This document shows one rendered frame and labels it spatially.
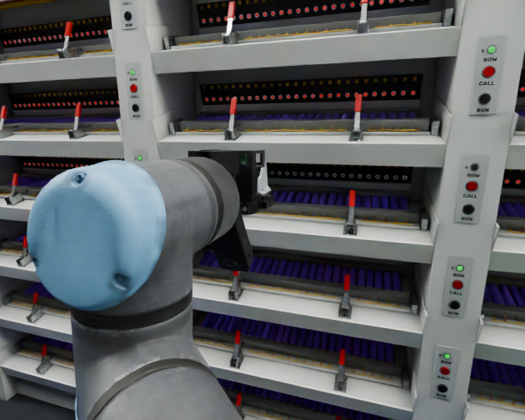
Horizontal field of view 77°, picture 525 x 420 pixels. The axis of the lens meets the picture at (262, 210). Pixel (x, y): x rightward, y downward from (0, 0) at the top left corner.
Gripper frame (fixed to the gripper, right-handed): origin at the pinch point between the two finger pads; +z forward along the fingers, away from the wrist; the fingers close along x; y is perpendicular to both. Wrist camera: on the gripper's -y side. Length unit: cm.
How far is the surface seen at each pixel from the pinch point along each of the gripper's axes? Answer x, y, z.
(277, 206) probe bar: 2.7, -6.5, 22.9
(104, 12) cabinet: 58, 45, 34
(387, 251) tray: -21.9, -13.2, 17.1
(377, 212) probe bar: -19.8, -6.5, 22.9
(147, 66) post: 31.3, 24.6, 15.1
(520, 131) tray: -44, 11, 23
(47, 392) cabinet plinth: 85, -78, 23
